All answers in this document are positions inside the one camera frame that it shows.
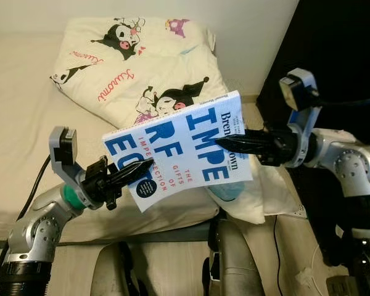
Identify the cream Kuromi print quilt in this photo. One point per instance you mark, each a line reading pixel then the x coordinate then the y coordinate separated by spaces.
pixel 142 74

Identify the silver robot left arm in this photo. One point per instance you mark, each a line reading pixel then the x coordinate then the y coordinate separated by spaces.
pixel 37 231

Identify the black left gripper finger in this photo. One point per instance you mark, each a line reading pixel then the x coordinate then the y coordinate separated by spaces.
pixel 134 169
pixel 131 182

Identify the black cabinet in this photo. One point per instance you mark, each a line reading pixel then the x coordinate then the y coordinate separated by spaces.
pixel 333 37

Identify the white blue paperback book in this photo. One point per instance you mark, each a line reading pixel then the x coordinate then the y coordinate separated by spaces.
pixel 185 154

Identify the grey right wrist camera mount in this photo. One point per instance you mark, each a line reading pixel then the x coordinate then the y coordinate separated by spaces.
pixel 296 92

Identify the white power strip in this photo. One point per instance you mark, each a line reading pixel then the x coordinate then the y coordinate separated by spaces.
pixel 299 211

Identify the silver robot left leg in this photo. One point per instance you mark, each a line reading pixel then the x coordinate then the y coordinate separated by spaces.
pixel 114 271

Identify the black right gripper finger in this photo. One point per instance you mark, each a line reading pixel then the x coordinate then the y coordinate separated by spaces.
pixel 243 139
pixel 253 149

